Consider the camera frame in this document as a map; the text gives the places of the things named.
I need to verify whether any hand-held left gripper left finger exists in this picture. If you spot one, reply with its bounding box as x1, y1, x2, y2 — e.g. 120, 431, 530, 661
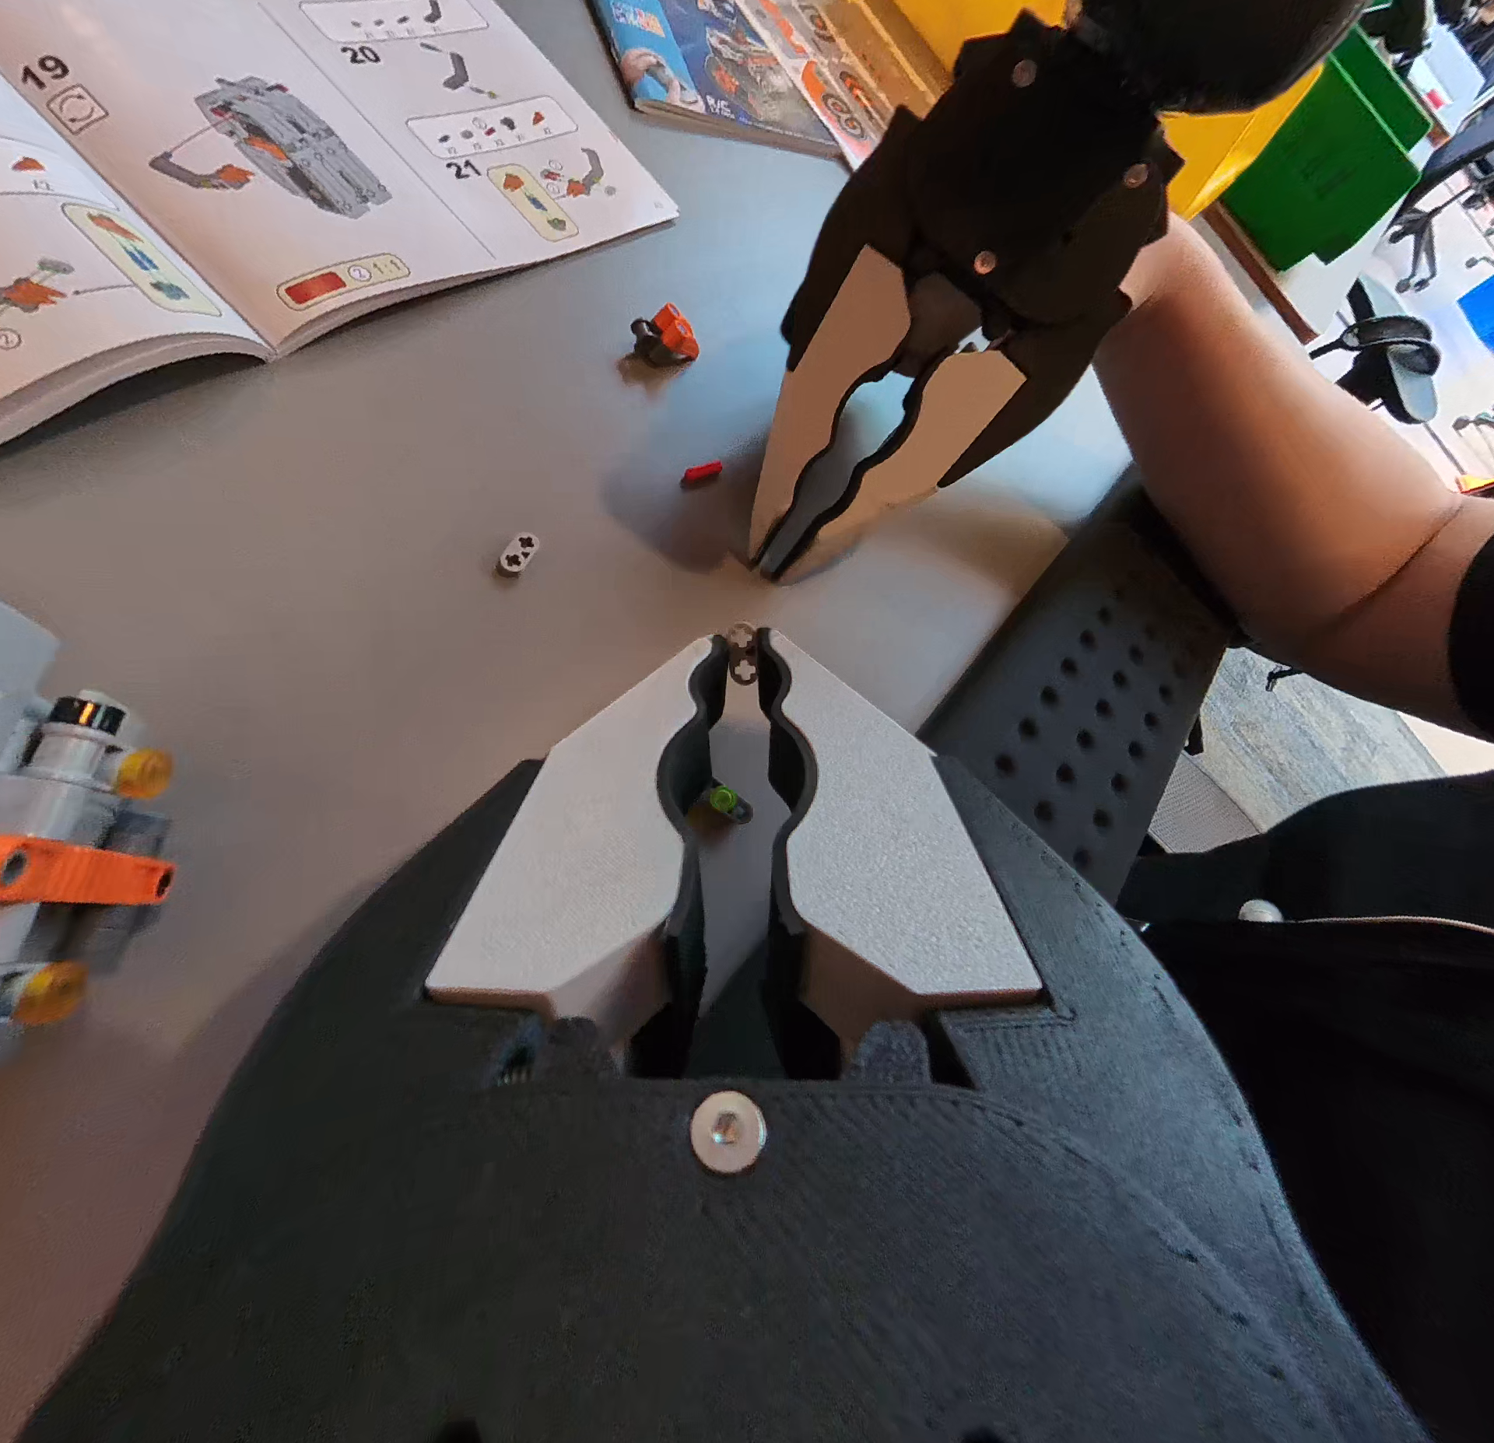
425, 636, 729, 1044

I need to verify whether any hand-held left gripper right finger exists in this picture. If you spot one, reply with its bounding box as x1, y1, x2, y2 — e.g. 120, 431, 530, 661
757, 630, 1045, 1059

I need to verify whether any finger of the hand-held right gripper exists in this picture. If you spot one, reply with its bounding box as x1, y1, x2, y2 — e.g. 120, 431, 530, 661
748, 248, 920, 566
762, 344, 1032, 584

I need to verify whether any person's right forearm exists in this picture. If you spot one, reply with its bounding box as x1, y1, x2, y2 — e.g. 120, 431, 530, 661
1091, 218, 1494, 745

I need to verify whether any grey desk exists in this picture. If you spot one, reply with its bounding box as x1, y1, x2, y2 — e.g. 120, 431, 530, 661
0, 0, 1140, 1433

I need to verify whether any orange and black toy piece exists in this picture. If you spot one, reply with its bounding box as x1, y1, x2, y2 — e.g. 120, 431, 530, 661
631, 304, 702, 367

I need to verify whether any orange sticker sheet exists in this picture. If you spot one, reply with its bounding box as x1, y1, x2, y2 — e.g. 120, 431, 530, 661
712, 0, 953, 173

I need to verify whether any black perforated chair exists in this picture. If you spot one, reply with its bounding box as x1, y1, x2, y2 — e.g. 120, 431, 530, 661
916, 468, 1252, 902

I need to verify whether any green plastic bin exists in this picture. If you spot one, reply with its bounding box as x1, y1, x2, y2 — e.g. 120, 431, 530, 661
1219, 25, 1435, 274

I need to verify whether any blue robot cover booklet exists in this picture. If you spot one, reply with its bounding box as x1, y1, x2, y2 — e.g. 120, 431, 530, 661
569, 0, 842, 159

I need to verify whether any black office chair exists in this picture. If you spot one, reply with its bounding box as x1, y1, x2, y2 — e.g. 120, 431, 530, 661
1308, 277, 1449, 423
1389, 114, 1494, 290

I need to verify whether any person's black clothing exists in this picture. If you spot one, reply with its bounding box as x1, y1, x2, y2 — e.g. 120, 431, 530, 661
1115, 767, 1494, 1443

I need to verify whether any grey orange toy robot assembly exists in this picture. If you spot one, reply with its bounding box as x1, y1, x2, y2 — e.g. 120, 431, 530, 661
0, 604, 180, 1036

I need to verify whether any open white instruction booklet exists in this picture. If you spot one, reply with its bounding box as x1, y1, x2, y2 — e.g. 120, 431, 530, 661
0, 0, 682, 447

